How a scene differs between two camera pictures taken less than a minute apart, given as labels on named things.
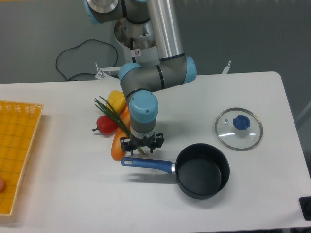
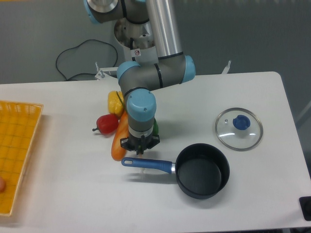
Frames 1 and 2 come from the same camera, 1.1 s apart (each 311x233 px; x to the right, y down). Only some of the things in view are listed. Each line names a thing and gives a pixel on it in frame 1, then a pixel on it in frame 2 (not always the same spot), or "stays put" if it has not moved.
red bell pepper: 106,125 stays put
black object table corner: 305,202 stays put
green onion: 112,113 -> 154,124
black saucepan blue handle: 202,170 stays put
